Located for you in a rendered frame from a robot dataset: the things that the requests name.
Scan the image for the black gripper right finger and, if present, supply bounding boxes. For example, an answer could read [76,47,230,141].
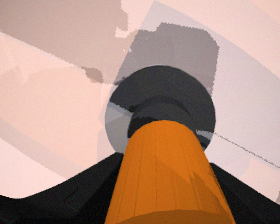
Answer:
[209,163,280,224]

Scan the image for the orange knob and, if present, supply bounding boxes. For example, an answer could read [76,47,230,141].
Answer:
[105,120,236,224]

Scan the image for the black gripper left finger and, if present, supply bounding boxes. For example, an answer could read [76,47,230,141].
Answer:
[0,152,124,224]

